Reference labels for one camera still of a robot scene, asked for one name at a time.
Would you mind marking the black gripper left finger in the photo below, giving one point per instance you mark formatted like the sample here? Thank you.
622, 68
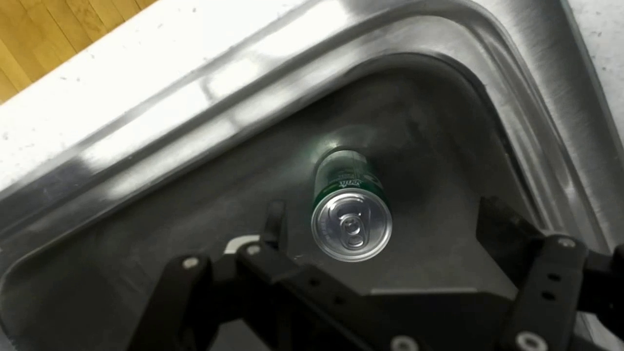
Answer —
293, 294

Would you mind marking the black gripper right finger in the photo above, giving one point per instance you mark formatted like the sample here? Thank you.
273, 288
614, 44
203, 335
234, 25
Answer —
552, 286

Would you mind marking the green soda can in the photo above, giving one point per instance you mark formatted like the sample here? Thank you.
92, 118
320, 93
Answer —
351, 216

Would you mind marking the stainless steel double sink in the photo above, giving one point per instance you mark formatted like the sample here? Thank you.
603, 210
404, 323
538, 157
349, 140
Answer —
195, 163

